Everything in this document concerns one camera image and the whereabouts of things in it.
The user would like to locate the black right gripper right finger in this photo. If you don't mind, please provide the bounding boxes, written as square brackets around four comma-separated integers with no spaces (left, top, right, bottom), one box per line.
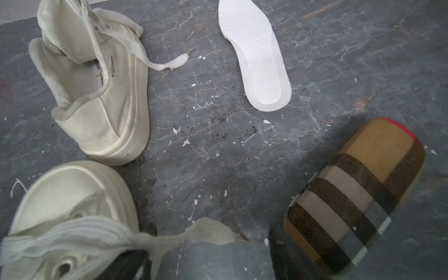
[268,225,331,280]

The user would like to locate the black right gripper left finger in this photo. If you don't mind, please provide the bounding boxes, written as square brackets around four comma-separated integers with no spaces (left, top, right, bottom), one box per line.
[95,250,152,280]

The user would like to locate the cream sneaker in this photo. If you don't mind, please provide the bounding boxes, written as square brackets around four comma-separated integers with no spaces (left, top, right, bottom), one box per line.
[1,161,241,280]
[29,1,189,166]

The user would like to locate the white shoe insole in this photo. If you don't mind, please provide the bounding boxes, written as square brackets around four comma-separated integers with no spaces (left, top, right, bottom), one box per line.
[218,0,292,112]

